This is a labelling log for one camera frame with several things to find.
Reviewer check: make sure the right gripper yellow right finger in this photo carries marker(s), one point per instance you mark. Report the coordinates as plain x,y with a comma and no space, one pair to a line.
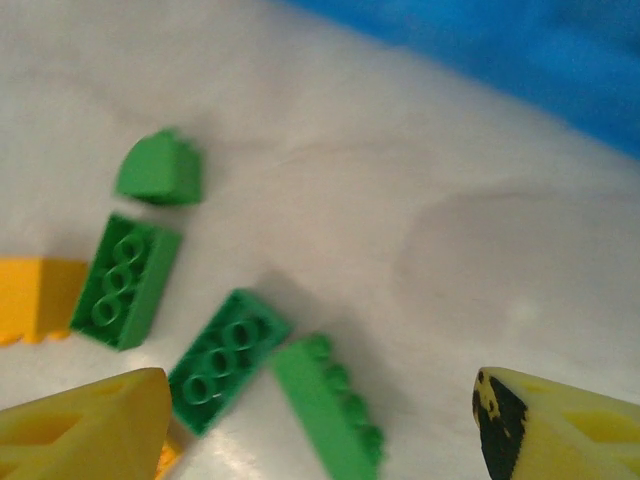
565,435

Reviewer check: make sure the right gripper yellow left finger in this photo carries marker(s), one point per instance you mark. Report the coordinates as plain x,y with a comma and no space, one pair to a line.
85,430

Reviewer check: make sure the yellow square lego brick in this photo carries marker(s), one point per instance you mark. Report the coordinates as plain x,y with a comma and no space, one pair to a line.
40,300

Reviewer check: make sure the green long lego brick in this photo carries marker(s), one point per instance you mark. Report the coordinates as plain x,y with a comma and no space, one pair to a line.
225,360
325,415
125,282

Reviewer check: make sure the green curved lego piece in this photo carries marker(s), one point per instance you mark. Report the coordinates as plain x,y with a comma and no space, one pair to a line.
160,172

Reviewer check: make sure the blue three-compartment plastic bin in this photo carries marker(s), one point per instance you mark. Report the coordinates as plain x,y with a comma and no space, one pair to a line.
525,50

